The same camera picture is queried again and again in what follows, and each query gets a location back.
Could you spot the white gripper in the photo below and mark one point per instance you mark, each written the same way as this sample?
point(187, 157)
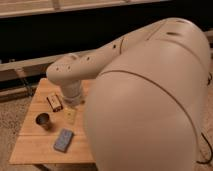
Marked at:
point(70, 112)

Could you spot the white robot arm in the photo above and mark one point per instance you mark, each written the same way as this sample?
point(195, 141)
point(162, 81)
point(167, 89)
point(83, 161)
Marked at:
point(143, 111)

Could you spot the blue sponge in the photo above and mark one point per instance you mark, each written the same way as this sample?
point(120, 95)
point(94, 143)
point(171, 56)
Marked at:
point(63, 141)

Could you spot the wooden table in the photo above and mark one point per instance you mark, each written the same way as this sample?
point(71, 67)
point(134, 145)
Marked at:
point(34, 145)

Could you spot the dark metal cup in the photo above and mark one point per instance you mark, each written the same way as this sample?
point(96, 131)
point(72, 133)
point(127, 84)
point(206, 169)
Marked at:
point(43, 120)

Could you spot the long wooden beam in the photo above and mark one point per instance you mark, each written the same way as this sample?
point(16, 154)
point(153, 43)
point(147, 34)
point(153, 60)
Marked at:
point(36, 66)

